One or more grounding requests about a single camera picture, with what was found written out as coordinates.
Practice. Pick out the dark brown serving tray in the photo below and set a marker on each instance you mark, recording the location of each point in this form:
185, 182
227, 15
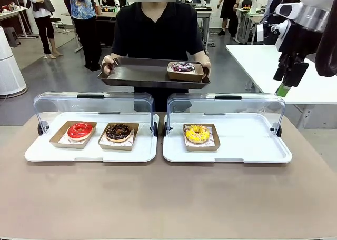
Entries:
137, 71

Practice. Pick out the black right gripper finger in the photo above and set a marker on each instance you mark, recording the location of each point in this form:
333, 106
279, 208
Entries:
279, 70
295, 75

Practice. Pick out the white cylindrical air purifier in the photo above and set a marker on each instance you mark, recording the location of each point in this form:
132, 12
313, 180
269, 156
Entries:
9, 66

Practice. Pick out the yellow sprinkled donut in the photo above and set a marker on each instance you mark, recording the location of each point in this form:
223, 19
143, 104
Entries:
197, 138

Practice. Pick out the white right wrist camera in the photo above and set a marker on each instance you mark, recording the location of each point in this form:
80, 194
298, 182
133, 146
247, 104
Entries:
283, 36

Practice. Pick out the clear plastic display lid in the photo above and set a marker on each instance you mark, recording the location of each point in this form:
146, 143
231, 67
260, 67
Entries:
92, 105
226, 107

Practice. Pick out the person in black dress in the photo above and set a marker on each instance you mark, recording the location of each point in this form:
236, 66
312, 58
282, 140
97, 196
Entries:
230, 8

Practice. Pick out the cardboard box of red donut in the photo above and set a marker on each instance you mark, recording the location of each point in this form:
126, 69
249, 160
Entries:
56, 142

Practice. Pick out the person in black shirt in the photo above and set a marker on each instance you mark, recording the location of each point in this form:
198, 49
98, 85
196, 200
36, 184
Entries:
155, 29

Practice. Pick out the printed paper liner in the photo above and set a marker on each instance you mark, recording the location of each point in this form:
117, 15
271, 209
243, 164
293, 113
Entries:
63, 141
109, 144
208, 144

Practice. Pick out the cardboard box of chocolate donut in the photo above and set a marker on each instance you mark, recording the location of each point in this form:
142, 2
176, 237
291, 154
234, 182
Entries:
116, 147

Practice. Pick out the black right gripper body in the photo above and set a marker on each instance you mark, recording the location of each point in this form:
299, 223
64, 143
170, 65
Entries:
297, 44

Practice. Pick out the white rectangular table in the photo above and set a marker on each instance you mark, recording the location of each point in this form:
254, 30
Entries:
252, 66

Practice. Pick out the cardboard box of yellow donut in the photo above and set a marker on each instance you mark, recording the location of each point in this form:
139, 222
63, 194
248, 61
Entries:
202, 148

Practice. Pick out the person's left hand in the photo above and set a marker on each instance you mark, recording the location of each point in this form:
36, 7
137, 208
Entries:
205, 63

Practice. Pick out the light wooden desk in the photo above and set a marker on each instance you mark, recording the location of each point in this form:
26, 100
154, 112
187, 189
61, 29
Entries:
13, 13

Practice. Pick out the white workbench desk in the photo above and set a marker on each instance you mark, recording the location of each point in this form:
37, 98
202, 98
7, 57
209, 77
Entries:
247, 21

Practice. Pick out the white display tray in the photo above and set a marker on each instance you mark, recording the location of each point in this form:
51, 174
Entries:
123, 155
250, 145

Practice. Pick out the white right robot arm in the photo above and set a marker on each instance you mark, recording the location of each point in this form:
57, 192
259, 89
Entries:
316, 0

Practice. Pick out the person in blue patterned shirt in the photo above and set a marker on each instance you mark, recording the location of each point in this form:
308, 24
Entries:
84, 19

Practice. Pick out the grey plastic stool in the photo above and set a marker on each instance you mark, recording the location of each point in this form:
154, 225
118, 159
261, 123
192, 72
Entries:
11, 37

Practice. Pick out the red glazed donut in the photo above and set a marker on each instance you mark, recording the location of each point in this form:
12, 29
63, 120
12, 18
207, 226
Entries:
80, 131

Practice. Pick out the person's left forearm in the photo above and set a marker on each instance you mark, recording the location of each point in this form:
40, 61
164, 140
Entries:
200, 53

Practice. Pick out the person's right hand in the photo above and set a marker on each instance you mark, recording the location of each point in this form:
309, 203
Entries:
108, 62

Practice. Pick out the desk with green tray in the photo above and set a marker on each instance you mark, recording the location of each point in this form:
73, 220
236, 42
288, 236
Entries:
108, 15

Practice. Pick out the person's right forearm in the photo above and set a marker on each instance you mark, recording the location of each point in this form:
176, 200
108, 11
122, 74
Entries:
114, 55

